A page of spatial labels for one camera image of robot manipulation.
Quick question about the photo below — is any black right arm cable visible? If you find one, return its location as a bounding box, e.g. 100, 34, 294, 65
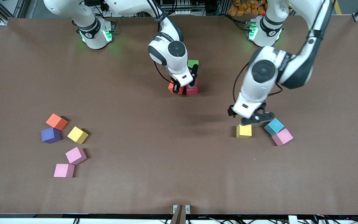
154, 62, 172, 83

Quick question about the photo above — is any purple foam block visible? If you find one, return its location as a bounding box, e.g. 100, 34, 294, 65
41, 127, 62, 144

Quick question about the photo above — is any orange foam block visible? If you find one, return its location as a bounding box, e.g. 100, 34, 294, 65
168, 80, 185, 95
46, 113, 68, 131

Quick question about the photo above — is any brown wooden strut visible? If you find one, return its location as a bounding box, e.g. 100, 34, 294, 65
170, 205, 186, 224

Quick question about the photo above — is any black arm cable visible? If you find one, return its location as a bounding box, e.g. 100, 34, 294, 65
154, 62, 172, 83
232, 62, 284, 105

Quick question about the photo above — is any light pink foam block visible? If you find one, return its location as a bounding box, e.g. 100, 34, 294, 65
53, 164, 75, 178
65, 147, 87, 165
271, 128, 294, 147

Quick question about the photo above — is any white power strip with plugs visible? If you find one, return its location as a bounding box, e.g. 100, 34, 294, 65
86, 0, 117, 17

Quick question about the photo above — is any bag of orange fruit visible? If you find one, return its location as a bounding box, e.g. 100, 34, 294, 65
228, 0, 266, 16

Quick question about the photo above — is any metal table edge bracket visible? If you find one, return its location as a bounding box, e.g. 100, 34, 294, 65
173, 205, 190, 215

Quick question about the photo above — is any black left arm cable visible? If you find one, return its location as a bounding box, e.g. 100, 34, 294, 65
232, 62, 284, 105

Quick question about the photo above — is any blue foam block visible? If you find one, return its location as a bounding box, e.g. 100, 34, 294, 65
264, 118, 285, 136

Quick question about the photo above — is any yellow foam block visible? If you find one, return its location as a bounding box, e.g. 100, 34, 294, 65
67, 126, 89, 145
236, 124, 252, 139

